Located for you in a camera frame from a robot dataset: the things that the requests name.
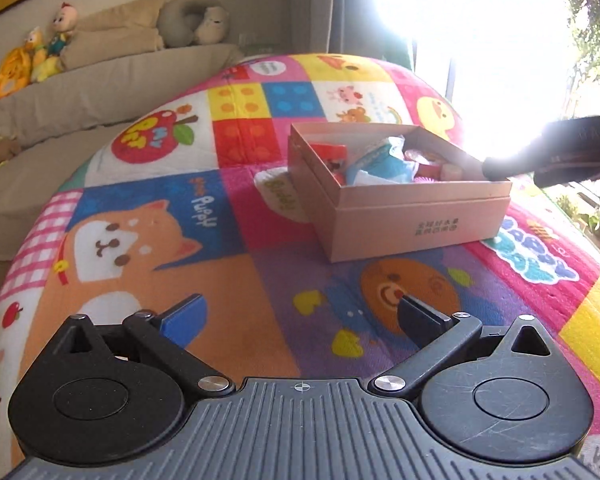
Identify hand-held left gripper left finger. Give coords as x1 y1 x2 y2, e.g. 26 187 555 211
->
62 294 236 396

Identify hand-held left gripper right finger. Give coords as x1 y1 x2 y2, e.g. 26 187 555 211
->
370 294 551 396

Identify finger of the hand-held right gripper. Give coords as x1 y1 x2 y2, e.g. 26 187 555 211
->
482 114 600 182
532 157 600 189

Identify pink cardboard box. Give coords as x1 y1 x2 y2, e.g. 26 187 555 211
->
287 121 513 263

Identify blue cotton pad packet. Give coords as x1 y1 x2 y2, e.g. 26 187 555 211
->
345 135 417 186

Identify red toy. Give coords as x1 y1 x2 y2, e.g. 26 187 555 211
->
311 142 349 184

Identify colourful printed play mat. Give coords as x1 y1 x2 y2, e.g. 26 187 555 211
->
0 52 600 480

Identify green outdoor plants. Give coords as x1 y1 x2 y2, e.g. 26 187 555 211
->
555 0 600 111

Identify dark curtain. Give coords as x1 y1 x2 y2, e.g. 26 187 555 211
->
330 0 417 67

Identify beige sofa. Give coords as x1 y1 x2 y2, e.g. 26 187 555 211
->
0 42 243 306

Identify beige plush animal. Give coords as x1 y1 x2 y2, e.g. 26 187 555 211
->
195 6 231 44

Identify round yellow plush toy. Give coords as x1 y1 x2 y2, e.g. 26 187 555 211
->
0 47 34 99

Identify grey neck pillow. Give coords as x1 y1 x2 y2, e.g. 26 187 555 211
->
157 0 231 49

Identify yellow duck plush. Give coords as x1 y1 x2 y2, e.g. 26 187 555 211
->
25 27 49 62

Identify red-haired doll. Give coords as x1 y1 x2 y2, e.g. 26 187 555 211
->
47 2 79 59

